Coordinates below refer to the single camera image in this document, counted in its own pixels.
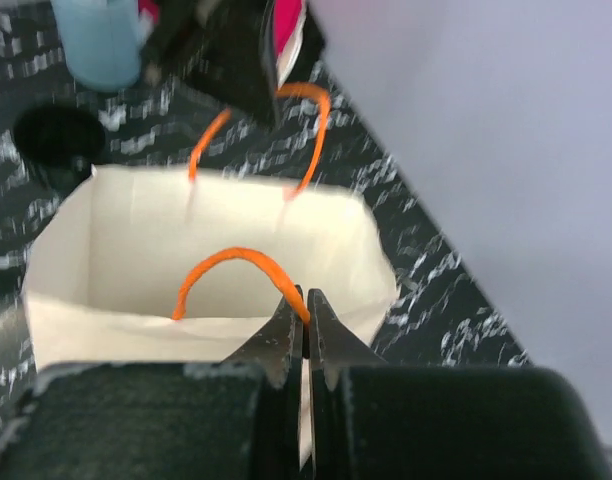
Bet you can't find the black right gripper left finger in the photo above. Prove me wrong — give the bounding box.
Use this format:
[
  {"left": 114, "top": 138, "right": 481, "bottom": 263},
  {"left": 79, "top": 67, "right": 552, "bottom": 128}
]
[{"left": 0, "top": 300, "right": 304, "bottom": 479}]

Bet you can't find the light blue cup holder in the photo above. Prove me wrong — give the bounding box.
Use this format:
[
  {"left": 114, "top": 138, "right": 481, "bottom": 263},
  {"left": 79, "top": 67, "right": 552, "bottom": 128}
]
[{"left": 51, "top": 0, "right": 142, "bottom": 92}]

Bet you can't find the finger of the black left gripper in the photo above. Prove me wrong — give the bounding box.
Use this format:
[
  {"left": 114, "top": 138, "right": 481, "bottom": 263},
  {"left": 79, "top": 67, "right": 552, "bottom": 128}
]
[{"left": 145, "top": 0, "right": 280, "bottom": 129}]

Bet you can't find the black cup stack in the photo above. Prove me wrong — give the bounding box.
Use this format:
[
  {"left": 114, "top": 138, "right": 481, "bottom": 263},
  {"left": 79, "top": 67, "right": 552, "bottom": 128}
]
[{"left": 12, "top": 103, "right": 110, "bottom": 197}]

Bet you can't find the cream bear paper bag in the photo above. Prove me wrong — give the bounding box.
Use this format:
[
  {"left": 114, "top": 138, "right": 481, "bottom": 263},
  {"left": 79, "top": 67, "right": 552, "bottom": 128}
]
[{"left": 23, "top": 113, "right": 399, "bottom": 459}]

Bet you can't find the red napkin stack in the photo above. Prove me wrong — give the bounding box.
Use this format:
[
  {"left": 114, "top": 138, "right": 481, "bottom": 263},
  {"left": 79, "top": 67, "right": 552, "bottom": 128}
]
[{"left": 138, "top": 0, "right": 307, "bottom": 86}]

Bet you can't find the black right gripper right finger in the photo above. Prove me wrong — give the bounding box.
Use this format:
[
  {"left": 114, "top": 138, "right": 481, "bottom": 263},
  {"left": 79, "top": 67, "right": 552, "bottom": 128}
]
[{"left": 307, "top": 289, "right": 612, "bottom": 479}]

